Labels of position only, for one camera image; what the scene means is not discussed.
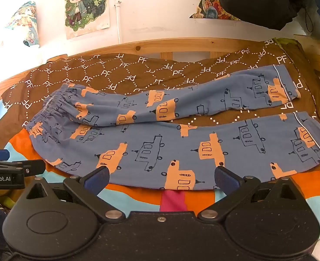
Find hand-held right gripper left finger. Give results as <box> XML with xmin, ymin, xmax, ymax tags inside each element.
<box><xmin>19</xmin><ymin>166</ymin><xmax>126</xmax><ymax>223</ymax></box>

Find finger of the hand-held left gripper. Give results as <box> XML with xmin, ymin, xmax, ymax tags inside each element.
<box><xmin>0</xmin><ymin>149</ymin><xmax>45</xmax><ymax>176</ymax></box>

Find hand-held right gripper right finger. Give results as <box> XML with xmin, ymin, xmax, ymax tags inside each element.
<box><xmin>198</xmin><ymin>166</ymin><xmax>306</xmax><ymax>223</ymax></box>

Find blue printed pants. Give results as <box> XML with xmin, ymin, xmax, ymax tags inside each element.
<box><xmin>22</xmin><ymin>65</ymin><xmax>320</xmax><ymax>191</ymax></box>

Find colourful orange and blue bedsheet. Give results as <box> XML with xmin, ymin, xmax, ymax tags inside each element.
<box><xmin>0</xmin><ymin>98</ymin><xmax>320</xmax><ymax>240</ymax></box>

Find brown patterned blanket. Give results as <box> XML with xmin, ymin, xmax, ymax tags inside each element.
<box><xmin>0</xmin><ymin>38</ymin><xmax>320</xmax><ymax>131</ymax></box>

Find green cloth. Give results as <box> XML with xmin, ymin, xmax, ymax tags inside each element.
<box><xmin>274</xmin><ymin>37</ymin><xmax>300</xmax><ymax>48</ymax></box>

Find black hanging garment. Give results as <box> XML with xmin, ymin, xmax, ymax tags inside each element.
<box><xmin>217</xmin><ymin>0</ymin><xmax>308</xmax><ymax>31</ymax></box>

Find curled colourful wall poster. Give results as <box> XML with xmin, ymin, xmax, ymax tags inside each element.
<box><xmin>5</xmin><ymin>1</ymin><xmax>41</xmax><ymax>48</ymax></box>

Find wooden bed frame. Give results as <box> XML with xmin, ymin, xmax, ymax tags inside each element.
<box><xmin>0</xmin><ymin>33</ymin><xmax>320</xmax><ymax>94</ymax></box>

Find white wall pipe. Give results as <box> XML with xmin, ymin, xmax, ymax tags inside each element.
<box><xmin>116</xmin><ymin>1</ymin><xmax>122</xmax><ymax>44</ymax></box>

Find wall poster with blond figure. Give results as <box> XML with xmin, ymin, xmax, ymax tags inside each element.
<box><xmin>64</xmin><ymin>0</ymin><xmax>110</xmax><ymax>40</ymax></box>

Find black drawstring cord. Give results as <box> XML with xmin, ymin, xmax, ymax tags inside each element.
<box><xmin>304</xmin><ymin>5</ymin><xmax>314</xmax><ymax>32</ymax></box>

